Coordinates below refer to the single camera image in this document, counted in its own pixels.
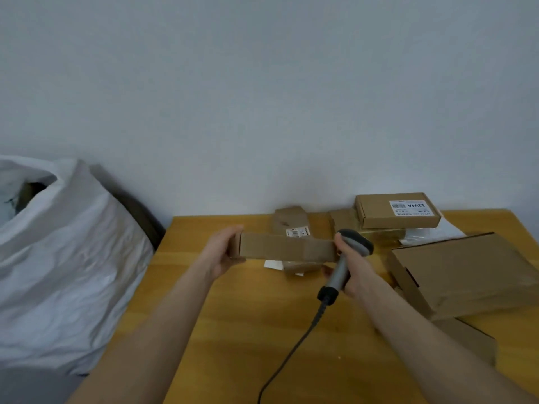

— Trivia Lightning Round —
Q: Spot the person's left hand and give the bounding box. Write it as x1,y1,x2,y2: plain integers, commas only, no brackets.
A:
200,224,246,282

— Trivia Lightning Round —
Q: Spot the grey barcode scanner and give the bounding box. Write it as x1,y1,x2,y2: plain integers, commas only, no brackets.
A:
317,229,374,306

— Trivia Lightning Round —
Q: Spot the person's right hand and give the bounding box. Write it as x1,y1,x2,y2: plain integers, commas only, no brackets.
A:
322,233,380,299

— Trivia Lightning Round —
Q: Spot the white plastic mailer bag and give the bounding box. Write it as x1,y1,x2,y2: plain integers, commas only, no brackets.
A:
398,210,467,247

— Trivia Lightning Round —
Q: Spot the person's right forearm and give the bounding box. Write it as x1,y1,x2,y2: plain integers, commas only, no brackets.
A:
357,277,539,404

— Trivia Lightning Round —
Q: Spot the white paper slip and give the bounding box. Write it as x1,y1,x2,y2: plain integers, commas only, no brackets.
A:
264,260,305,277

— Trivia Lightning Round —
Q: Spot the small labelled cardboard box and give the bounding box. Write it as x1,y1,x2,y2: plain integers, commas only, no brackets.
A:
273,206,312,238

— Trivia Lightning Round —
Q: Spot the long brown cardboard box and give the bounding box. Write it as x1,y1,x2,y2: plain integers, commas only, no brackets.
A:
229,231,338,263

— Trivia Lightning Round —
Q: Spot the black scanner cable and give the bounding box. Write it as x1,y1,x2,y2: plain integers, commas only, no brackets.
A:
257,299,330,404

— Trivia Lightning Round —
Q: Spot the flat cardboard box white label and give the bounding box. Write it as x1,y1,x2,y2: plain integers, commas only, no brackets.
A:
355,192,442,229

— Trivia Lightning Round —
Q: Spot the large white plastic bag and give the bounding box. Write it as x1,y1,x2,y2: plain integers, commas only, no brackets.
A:
0,155,155,376

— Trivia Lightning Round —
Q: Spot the flat brown cardboard box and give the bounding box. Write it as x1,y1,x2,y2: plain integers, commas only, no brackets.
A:
394,286,498,366

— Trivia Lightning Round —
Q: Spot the person's left forearm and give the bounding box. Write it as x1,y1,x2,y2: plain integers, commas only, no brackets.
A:
67,257,216,404

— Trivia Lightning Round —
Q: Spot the large brown cardboard box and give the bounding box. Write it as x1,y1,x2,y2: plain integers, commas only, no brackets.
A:
387,232,539,321

